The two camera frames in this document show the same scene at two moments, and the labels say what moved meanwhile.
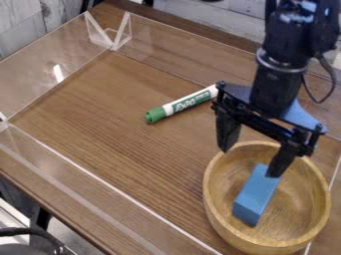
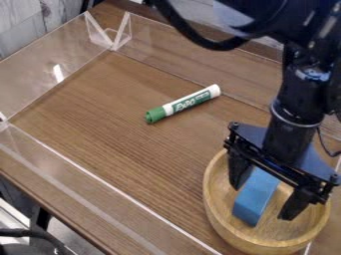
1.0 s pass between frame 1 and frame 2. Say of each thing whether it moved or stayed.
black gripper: moved
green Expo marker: stayed
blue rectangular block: stayed
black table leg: stayed
